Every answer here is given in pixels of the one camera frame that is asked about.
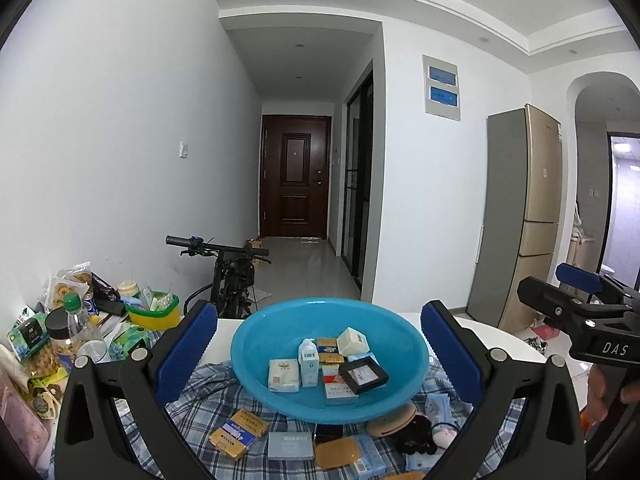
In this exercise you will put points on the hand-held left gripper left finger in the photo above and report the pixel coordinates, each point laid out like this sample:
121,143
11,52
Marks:
187,345

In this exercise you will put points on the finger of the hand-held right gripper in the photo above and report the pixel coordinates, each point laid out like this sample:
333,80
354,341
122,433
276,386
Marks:
537,290
575,274

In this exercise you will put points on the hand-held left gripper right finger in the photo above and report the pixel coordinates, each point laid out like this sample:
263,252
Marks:
450,355

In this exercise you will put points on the blue plastic basin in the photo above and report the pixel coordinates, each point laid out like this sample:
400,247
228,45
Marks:
260,340

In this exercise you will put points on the black framed display box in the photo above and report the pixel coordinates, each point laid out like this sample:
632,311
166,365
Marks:
362,375

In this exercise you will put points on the white tissue pack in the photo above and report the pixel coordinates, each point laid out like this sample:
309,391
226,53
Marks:
284,375

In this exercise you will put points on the small gold box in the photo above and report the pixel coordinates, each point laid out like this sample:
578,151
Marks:
331,358

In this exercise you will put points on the red white carton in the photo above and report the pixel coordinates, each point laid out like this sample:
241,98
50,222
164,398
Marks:
332,374

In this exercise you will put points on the gold topped box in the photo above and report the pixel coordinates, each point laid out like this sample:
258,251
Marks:
327,346

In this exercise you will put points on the pale teal carton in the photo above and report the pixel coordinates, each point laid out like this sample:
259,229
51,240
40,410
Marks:
308,367

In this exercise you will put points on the orange pill case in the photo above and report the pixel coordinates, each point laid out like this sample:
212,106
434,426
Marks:
337,454

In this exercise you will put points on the person's right hand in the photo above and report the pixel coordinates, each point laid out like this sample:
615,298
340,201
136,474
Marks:
596,392

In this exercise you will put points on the beige hanging clothes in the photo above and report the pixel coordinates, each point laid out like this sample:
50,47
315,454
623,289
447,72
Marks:
582,232

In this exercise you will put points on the yellow green plastic container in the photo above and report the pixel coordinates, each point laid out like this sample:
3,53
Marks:
150,317

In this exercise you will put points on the blue patterned tissue pack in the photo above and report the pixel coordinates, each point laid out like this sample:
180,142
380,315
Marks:
440,405
372,457

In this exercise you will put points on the green tissue pack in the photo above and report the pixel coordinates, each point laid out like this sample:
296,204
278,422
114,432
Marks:
130,342

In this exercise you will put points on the gold grey refrigerator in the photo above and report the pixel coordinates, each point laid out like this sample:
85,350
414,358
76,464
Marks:
535,210

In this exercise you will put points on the white cat plush headband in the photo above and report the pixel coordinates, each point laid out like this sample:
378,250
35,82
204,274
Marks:
445,437

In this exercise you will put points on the cream lidded jar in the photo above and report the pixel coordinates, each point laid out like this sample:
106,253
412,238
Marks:
127,287

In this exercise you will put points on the black bicycle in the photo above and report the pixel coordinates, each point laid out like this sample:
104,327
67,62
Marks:
232,275

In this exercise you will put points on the black plush toy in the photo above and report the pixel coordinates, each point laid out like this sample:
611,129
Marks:
412,435

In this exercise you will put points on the beige round compact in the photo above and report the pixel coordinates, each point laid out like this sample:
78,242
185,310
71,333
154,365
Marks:
390,422

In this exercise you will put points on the blue plaid shirt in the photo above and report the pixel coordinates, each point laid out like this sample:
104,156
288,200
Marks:
200,440

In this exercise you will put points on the cream square carton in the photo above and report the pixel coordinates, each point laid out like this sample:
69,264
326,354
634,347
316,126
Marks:
352,342

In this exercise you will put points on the gold box blue white band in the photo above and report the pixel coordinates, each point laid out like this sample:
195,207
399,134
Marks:
235,435

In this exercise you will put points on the black plastic bag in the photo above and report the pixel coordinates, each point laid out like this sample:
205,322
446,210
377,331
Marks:
102,287

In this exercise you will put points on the clear water bottle green cap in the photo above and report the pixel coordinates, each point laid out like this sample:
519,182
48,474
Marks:
85,340

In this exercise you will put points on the blue drink can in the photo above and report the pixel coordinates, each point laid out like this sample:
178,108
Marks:
91,306

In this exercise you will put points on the blue wet wipes pack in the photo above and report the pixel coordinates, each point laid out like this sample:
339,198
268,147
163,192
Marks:
420,462

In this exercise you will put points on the cardboard box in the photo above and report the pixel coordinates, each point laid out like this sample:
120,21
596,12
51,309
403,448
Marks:
256,252

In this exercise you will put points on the clear cookie packet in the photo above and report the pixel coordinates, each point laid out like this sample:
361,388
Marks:
70,287

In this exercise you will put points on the grey blue flat box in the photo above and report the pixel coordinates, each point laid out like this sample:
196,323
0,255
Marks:
290,446

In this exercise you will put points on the small black box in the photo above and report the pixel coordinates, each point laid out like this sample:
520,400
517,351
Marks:
328,432

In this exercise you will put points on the clear nut snack bag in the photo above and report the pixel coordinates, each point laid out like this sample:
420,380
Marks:
42,365

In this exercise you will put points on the yellow snack packets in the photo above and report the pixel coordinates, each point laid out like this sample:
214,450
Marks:
45,400

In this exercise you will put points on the bag of nuts snack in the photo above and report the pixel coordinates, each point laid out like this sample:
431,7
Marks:
30,335

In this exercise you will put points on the black framed glass door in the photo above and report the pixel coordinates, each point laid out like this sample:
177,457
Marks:
357,210

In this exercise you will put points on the beige plastic bag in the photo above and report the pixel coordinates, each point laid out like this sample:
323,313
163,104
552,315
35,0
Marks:
9,357

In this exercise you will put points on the pink cartoon pouch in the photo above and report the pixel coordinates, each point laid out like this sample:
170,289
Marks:
20,425

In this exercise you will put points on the dark brown entrance door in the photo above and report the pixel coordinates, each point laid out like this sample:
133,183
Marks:
295,185

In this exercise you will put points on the white light switch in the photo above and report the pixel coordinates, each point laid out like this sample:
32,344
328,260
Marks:
184,150

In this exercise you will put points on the grey wall electrical panel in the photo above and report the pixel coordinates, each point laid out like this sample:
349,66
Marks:
440,87

